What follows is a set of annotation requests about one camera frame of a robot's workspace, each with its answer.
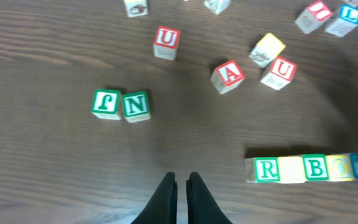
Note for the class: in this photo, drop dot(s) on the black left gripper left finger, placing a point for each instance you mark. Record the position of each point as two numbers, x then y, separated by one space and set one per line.
162 206

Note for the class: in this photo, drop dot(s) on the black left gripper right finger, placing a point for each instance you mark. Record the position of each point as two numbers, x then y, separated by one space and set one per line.
202 207

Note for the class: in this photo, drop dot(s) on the green R letter block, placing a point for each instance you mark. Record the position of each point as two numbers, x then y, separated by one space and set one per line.
262 169

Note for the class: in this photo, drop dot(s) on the green B letter block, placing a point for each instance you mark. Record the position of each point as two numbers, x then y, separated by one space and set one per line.
315 167

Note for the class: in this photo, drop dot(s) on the yellow O letter block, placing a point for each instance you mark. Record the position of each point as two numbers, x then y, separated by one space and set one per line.
291 170

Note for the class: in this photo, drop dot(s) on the green N letter block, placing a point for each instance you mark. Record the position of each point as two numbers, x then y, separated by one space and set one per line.
136 107

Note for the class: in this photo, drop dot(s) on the green J letter block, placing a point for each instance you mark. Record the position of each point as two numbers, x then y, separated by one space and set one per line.
106 104

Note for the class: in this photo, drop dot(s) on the red A letter block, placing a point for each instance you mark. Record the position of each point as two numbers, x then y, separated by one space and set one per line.
227 77

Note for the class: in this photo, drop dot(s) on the red U block centre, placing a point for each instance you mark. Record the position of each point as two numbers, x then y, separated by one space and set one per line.
279 73

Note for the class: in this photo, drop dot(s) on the red u block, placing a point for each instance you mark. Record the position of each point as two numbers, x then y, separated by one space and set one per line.
166 42
279 73

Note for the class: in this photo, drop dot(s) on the red U block left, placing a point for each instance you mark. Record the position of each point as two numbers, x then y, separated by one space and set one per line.
166 42

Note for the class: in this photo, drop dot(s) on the red E letter block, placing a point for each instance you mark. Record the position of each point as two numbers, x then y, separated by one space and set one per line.
217 6

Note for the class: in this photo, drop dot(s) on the red I block centre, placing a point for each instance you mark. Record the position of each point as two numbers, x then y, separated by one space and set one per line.
313 17

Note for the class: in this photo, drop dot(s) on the blue L letter block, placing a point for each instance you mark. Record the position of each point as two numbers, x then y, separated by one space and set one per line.
344 20

